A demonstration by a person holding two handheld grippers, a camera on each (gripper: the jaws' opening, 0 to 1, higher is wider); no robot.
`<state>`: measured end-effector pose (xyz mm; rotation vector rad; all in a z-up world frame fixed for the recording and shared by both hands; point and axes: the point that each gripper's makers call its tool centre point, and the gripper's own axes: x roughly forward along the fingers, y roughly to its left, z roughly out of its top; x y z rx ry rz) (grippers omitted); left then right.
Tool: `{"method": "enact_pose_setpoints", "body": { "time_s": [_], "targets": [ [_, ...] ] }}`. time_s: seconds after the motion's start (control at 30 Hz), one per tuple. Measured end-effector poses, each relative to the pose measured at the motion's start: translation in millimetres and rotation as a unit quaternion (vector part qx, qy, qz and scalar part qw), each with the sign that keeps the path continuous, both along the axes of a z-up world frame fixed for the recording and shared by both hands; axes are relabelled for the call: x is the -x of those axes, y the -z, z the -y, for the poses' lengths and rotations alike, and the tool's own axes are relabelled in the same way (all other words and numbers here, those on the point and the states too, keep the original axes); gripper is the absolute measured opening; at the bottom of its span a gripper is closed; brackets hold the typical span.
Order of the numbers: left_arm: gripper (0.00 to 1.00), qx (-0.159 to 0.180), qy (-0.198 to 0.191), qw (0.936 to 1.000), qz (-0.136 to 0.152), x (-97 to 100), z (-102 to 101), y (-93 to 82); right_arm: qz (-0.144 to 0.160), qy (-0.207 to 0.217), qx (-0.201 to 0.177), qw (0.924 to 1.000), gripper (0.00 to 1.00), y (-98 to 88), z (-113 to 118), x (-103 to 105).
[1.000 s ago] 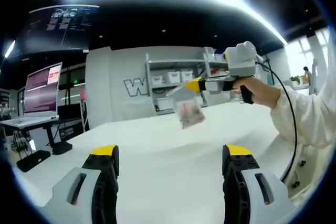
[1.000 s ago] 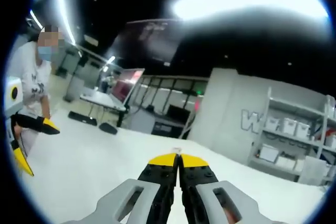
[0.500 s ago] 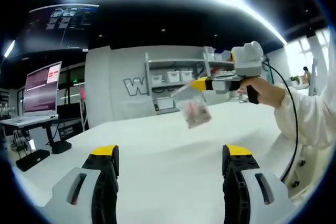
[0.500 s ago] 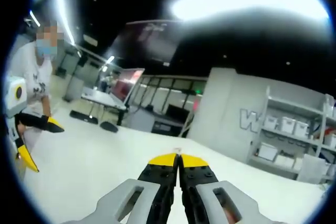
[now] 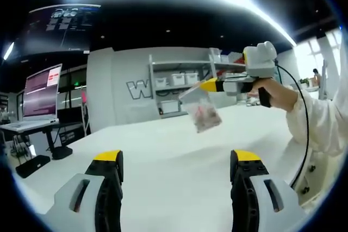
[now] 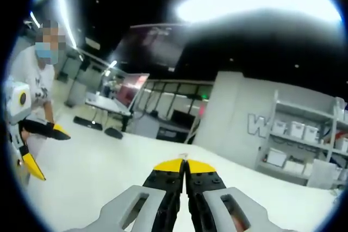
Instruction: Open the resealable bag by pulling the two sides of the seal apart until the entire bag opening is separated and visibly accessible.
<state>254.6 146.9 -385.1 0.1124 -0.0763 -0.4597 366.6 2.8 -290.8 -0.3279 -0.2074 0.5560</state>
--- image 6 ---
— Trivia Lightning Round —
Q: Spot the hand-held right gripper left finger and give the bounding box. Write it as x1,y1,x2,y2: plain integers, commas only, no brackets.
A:
81,158,187,232

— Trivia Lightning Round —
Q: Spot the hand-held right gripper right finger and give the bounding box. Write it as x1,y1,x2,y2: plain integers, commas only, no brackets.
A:
186,159,272,232

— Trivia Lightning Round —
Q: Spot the black keyboard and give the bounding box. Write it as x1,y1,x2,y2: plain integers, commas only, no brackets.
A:
73,116,103,131

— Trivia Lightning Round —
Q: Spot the grey desk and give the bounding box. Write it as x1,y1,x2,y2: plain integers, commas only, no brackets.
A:
85,92,133,132

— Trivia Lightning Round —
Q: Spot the black computer mouse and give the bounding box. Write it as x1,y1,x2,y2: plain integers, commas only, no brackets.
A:
104,127,123,139

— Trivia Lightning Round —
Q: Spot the grey cabinet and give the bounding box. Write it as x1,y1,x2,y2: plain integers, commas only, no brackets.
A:
133,112,161,139

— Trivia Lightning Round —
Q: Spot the black monitor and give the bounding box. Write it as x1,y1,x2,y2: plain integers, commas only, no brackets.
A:
171,109,197,127

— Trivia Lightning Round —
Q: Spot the computer monitor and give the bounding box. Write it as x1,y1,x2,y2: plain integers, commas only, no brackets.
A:
116,73,151,112

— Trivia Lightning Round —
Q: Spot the row of white storage boxes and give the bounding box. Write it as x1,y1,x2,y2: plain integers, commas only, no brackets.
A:
268,119,348,178

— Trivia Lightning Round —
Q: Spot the grey leaning board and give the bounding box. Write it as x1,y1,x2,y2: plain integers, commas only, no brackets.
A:
307,158,338,190

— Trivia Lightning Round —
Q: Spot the grey metal shelf rack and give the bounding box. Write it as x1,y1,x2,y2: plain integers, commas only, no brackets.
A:
255,89,348,191

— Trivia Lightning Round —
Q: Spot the hanging dark display screen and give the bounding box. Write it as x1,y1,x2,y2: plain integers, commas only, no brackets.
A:
113,24,188,67

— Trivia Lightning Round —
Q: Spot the ceiling light strip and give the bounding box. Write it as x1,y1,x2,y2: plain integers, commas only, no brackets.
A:
173,0,342,32

